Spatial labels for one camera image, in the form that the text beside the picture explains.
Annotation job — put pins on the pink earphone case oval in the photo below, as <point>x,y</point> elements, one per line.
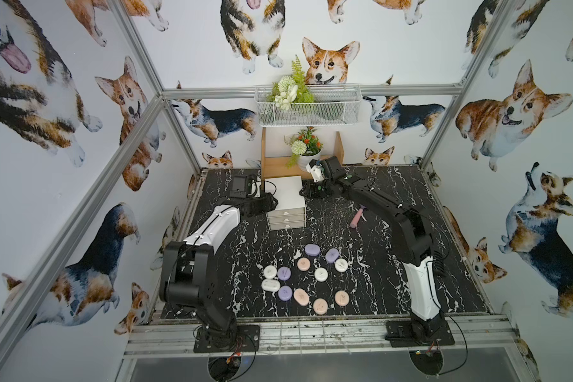
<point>301,297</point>

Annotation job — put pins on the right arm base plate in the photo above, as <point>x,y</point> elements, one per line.
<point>418,333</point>

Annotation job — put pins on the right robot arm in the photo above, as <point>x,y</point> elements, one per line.
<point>410,239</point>

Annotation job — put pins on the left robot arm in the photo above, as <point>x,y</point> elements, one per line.
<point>189,275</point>

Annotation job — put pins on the purple earphone case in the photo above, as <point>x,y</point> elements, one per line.
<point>312,250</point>
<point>332,255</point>
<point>285,293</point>
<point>284,273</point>

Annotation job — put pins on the pink earphone case right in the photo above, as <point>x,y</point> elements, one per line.
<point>342,298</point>

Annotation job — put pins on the white earphone case right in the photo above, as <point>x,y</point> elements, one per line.
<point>341,265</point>

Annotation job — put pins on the green white artificial flowers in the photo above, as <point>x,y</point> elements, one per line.
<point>291,90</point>

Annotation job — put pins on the white earphone case oval left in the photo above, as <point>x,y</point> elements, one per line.
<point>270,285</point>

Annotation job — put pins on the pink earphone case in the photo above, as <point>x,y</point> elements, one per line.
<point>342,298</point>
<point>303,264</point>
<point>320,306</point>

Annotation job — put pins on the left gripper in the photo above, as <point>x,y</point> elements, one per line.
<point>261,204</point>

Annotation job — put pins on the white earphone case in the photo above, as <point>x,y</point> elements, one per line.
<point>321,274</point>
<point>270,272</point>
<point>341,265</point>

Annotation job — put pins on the pink earphone case bottom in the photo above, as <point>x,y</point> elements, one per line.
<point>320,306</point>

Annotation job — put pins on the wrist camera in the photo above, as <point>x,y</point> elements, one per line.
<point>326,170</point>
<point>243,187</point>

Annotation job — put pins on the pink earphone case upper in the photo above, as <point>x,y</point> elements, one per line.
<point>303,264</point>

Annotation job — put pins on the purple earphone case top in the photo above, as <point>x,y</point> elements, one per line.
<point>312,250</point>

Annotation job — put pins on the white earphone case upper left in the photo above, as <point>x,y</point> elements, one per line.
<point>270,272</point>

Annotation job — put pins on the white mini drawer cabinet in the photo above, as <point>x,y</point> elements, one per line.
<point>290,213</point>

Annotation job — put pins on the wooden shelf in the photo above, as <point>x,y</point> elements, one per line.
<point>275,167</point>

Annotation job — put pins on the white potted plant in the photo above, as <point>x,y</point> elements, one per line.
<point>305,146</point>

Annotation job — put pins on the purple pink toy rake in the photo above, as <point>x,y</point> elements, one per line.
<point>357,217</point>

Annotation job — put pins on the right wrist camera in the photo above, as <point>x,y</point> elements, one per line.
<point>326,170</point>

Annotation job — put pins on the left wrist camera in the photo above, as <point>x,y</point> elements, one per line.
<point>243,187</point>

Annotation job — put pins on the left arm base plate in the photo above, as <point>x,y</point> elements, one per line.
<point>240,338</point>

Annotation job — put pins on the white earphone case middle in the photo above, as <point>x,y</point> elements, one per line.
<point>321,274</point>

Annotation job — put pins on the white wire basket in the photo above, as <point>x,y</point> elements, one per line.
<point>332,105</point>

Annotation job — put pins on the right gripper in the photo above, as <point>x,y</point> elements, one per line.
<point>322,189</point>

